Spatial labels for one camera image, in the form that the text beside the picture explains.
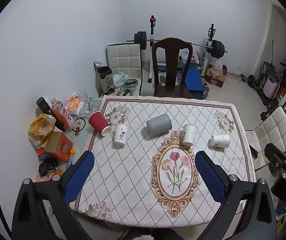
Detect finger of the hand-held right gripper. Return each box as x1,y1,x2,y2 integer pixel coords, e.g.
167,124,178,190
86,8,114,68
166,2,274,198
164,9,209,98
265,143,286,178

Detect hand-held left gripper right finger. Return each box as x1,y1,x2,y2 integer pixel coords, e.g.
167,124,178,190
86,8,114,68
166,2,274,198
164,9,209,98
195,151,277,240

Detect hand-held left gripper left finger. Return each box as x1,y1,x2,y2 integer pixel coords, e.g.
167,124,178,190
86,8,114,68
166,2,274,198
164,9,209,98
12,151,95,240

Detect plain white paper cup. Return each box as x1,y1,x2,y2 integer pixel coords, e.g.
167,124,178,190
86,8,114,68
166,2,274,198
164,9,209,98
210,134,230,149

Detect white cup with dark print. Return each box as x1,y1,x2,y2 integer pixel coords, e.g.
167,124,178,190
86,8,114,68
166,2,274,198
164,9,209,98
182,124,198,147

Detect red ribbed paper cup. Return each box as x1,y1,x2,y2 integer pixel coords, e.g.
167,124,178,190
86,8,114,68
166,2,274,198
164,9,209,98
88,111,112,137

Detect white cup with black calligraphy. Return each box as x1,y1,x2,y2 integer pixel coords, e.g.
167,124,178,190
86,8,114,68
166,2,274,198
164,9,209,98
113,123,130,146

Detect grey cup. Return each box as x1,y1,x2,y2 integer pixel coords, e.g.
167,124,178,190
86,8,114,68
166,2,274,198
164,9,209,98
146,113,172,138

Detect white padded chair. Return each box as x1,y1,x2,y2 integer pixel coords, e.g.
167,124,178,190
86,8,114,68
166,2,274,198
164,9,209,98
105,43,144,97
245,105,286,173

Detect black round lid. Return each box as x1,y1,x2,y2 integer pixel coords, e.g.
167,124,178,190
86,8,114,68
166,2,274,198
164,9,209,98
38,157,59,176

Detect orange gift box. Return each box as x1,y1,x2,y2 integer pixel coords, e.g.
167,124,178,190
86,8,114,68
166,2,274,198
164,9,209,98
44,131,74,162

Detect floral printed tablecloth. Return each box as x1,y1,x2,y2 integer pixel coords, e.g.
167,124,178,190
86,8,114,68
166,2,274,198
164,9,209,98
68,95,256,228

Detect yellow plastic bag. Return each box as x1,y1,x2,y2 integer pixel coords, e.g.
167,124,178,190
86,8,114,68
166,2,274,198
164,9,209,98
27,113,57,148

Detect pink suitcase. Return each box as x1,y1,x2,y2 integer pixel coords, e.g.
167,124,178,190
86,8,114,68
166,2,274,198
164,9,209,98
264,77,281,100

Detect pink labelled bottle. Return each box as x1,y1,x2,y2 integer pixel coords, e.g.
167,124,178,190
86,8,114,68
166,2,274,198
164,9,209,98
51,98,76,128

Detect clear plastic container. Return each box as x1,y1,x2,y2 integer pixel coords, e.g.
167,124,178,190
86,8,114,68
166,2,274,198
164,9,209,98
79,97,103,118

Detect orange snack bag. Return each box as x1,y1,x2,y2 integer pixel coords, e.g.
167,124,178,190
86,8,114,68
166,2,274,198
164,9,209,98
63,92,84,117

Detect black dumbbell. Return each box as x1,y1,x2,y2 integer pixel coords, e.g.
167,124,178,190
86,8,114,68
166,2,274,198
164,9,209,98
240,74,257,88

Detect folded black cart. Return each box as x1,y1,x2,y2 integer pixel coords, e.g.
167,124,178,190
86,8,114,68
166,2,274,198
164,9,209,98
258,40,276,93

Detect black cylinder bottle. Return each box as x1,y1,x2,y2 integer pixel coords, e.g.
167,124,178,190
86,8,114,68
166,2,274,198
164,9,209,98
36,96,53,115

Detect red cardboard box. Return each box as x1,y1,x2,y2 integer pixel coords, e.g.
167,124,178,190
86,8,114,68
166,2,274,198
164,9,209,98
205,64,228,89

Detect blue weight bench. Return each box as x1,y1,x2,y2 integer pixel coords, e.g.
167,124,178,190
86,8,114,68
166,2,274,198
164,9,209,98
158,64,206,93

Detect silver weight plates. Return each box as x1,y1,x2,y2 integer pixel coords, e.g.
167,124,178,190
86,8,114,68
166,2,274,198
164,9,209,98
116,78,139,97

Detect pale green plastic bag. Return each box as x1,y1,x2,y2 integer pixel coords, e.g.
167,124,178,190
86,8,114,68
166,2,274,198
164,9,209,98
112,71,130,88

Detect clear white plastic bag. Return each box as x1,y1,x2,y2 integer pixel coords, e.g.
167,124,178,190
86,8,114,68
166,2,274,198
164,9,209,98
211,58,224,70

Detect white and red plastic bag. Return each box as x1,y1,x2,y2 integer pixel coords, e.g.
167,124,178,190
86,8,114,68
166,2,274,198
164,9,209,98
179,49,200,66

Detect barbell with black plates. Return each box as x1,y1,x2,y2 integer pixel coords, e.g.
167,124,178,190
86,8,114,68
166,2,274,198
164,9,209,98
126,31,229,58

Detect white squat rack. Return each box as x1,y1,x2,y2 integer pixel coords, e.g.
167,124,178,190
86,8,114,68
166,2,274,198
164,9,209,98
147,16,217,83

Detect black ring with red clip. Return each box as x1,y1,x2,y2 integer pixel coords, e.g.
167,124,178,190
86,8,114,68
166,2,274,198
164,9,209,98
72,117,87,136

